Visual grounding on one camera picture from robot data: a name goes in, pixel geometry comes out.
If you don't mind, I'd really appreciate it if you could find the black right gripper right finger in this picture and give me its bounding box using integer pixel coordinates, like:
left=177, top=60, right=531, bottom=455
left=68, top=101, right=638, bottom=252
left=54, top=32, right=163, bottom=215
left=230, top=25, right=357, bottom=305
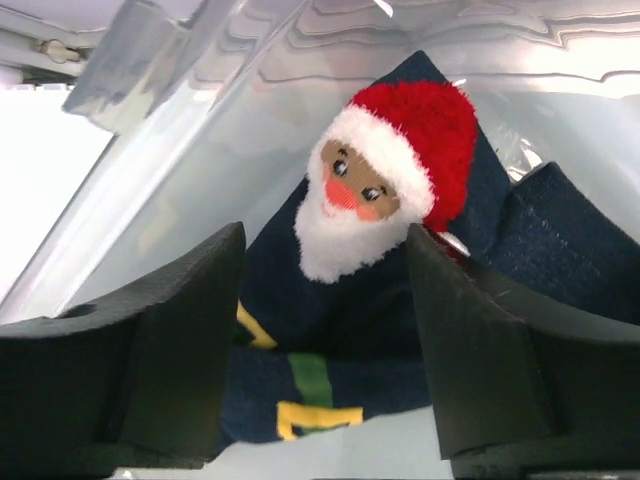
left=406, top=225, right=639, bottom=479

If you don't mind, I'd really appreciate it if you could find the grey translucent plastic bin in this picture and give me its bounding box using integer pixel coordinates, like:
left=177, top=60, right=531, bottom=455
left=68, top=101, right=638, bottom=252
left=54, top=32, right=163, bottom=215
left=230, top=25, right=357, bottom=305
left=1, top=1, right=639, bottom=479

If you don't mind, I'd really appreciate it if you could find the navy Santa sock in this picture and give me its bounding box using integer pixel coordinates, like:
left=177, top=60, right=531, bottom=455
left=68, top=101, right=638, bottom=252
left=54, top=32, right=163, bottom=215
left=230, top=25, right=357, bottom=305
left=236, top=51, right=639, bottom=364

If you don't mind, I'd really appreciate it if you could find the navy belt-buckle sock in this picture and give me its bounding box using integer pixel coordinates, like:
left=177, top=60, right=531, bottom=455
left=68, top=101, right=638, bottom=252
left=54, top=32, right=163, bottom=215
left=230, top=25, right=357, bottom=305
left=216, top=346, right=431, bottom=453

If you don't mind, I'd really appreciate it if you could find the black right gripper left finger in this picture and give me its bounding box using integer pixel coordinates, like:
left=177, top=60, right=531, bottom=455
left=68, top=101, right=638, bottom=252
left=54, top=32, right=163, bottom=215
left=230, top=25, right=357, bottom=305
left=1, top=222, right=245, bottom=470

